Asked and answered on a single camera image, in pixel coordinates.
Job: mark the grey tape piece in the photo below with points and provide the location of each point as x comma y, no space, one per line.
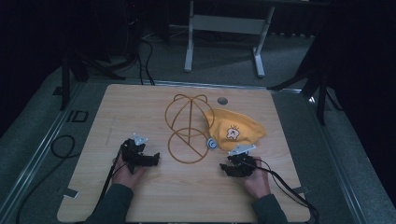
301,190
71,193

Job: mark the black tripod stand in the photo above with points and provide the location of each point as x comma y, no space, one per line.
81,65
314,81

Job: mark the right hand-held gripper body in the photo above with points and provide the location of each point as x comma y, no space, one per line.
244,163

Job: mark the grey round table grommet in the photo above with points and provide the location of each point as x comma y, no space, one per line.
222,100

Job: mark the round blue white hat tag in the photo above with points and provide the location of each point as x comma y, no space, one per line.
212,143

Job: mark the white metal table frame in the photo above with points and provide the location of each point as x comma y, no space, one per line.
227,25

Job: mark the person's right hand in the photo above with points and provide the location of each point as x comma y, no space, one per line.
257,182

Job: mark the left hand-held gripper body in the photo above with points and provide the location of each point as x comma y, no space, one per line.
132,152

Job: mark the yellow hat with cartoon print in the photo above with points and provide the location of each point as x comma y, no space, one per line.
236,129

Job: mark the person's left hand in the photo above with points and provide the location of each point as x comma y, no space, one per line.
126,175

